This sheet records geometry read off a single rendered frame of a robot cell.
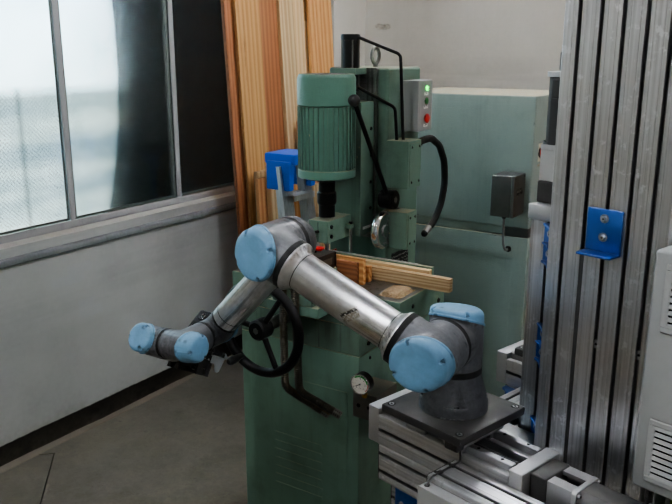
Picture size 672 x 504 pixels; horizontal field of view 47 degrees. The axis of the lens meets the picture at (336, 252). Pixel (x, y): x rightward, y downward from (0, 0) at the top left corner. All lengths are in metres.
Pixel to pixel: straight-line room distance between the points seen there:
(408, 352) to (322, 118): 0.96
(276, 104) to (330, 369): 1.98
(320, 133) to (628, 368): 1.13
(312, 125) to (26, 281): 1.41
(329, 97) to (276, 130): 1.76
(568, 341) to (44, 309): 2.19
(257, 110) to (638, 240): 2.59
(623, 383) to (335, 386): 0.99
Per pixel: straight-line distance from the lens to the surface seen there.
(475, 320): 1.63
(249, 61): 3.81
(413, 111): 2.52
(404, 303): 2.17
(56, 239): 3.25
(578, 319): 1.66
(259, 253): 1.63
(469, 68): 4.65
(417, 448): 1.79
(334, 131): 2.28
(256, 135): 3.83
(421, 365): 1.51
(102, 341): 3.50
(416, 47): 4.79
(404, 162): 2.43
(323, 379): 2.37
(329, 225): 2.36
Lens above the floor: 1.58
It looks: 15 degrees down
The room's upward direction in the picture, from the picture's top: straight up
